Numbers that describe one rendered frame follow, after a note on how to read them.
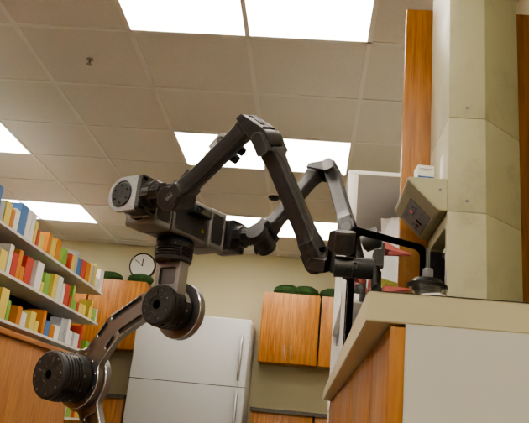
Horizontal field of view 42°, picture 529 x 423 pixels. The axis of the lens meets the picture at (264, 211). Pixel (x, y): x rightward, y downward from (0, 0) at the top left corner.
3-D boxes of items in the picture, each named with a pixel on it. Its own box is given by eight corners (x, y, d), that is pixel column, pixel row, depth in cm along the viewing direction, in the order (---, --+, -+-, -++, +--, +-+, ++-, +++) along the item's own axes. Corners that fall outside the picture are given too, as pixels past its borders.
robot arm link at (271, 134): (264, 105, 203) (244, 102, 194) (288, 141, 199) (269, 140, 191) (173, 194, 224) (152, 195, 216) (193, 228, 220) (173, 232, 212)
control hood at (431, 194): (428, 241, 229) (428, 212, 232) (447, 211, 199) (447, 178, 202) (393, 238, 230) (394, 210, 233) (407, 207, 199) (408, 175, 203)
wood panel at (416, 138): (547, 398, 219) (536, 19, 262) (551, 398, 216) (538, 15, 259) (393, 384, 223) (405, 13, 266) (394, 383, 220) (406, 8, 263)
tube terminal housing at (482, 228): (506, 392, 213) (503, 162, 236) (541, 385, 182) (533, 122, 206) (425, 385, 215) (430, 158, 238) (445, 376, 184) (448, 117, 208)
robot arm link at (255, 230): (322, 172, 275) (311, 154, 270) (347, 177, 265) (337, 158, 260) (254, 253, 258) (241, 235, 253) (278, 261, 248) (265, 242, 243)
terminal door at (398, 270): (422, 368, 215) (426, 245, 227) (343, 355, 202) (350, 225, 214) (421, 368, 216) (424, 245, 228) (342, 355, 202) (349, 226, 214)
